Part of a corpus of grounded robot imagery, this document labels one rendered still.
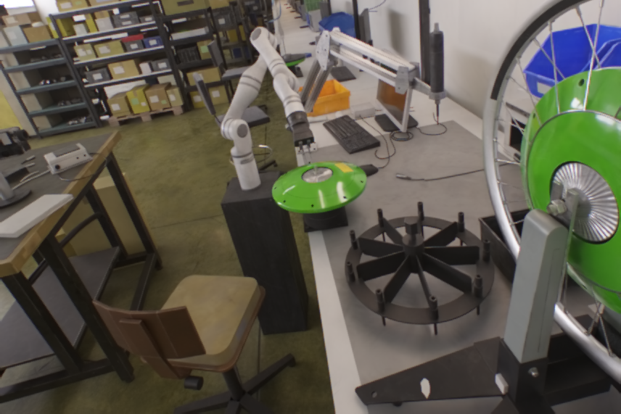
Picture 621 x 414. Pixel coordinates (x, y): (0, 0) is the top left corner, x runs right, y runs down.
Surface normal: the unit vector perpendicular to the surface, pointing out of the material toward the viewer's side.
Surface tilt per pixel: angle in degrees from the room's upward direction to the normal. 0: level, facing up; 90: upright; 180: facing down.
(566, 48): 88
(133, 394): 0
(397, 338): 0
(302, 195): 20
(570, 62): 88
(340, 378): 0
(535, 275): 87
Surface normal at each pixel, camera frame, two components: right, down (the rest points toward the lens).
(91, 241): 0.19, 0.42
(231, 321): -0.17, -0.88
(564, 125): -1.00, -0.03
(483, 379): -0.46, -0.77
